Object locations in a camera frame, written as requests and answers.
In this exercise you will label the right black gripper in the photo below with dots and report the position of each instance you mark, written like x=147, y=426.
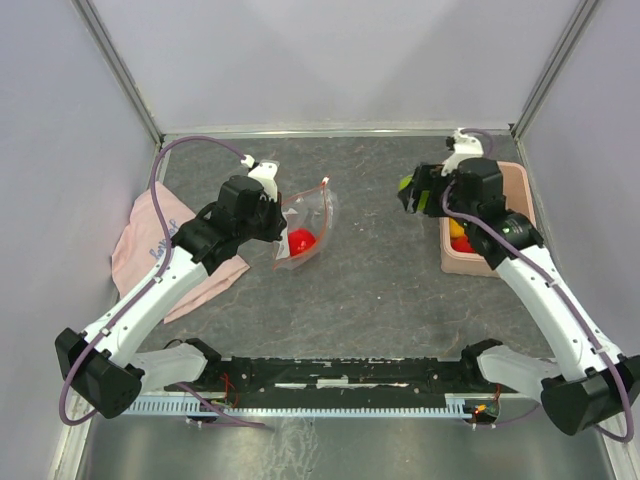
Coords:
x=432, y=180

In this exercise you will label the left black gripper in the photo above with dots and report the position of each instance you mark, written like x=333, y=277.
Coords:
x=278, y=224

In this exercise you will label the red apple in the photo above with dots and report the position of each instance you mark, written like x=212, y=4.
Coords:
x=300, y=241

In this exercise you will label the clear zip top bag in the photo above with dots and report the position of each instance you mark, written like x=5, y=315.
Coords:
x=311, y=218

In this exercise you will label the pink plastic bin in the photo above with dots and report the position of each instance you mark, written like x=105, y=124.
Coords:
x=516, y=226

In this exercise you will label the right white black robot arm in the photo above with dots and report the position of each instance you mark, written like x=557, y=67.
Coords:
x=589, y=382

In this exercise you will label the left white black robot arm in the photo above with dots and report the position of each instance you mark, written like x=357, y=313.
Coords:
x=102, y=363

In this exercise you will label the yellow lemon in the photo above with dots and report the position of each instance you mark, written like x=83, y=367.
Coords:
x=455, y=229

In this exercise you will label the small red fruit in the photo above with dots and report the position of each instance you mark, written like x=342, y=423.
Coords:
x=462, y=245

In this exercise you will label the pink folded cloth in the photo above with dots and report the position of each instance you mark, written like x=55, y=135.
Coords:
x=142, y=245

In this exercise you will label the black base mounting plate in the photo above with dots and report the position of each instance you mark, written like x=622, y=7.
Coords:
x=342, y=383

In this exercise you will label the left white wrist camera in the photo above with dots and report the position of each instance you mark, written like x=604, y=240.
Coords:
x=265, y=172

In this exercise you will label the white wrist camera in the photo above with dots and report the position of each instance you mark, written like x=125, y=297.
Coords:
x=462, y=145
x=265, y=172

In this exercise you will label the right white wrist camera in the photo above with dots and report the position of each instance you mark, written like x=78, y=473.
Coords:
x=462, y=145

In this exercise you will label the aluminium frame rail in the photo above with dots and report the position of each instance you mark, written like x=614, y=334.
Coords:
x=329, y=133

